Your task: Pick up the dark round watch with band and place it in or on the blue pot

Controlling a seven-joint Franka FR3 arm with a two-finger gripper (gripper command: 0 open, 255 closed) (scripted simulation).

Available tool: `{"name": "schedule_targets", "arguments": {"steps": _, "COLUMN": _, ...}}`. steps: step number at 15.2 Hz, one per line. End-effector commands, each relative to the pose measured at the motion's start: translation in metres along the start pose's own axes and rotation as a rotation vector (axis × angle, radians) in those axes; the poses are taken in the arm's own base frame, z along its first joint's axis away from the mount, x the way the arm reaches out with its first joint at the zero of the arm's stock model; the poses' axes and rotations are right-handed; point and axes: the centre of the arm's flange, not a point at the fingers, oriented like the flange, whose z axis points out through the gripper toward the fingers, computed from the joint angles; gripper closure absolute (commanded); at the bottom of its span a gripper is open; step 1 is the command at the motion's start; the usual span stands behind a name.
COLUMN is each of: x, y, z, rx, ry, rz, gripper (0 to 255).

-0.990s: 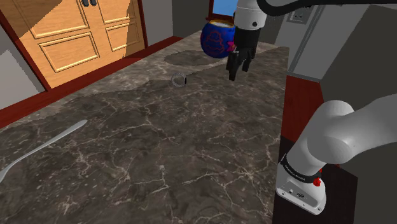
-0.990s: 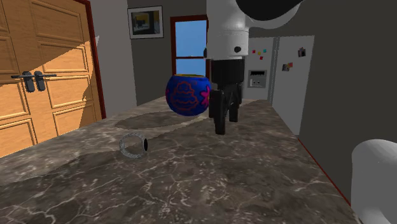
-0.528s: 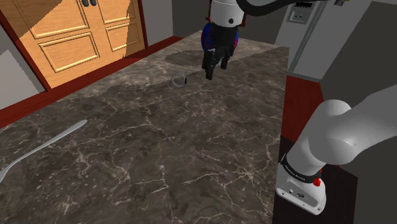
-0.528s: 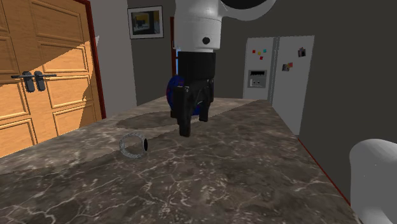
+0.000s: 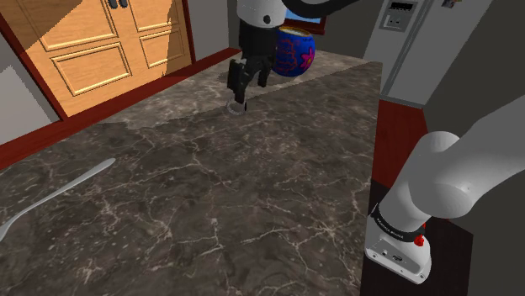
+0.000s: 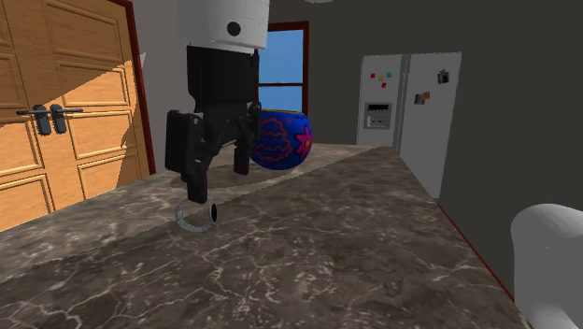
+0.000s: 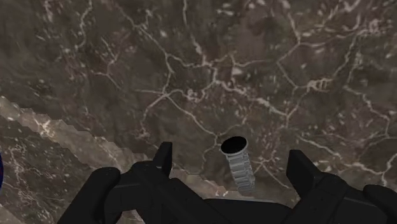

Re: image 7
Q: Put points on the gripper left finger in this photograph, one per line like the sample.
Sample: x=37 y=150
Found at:
x=145 y=189

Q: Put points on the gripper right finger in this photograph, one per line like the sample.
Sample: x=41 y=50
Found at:
x=322 y=192

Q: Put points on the grey wristwatch with black face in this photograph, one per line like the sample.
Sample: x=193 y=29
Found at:
x=238 y=167

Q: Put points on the dark blue round object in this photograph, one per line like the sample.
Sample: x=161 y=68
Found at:
x=0 y=172

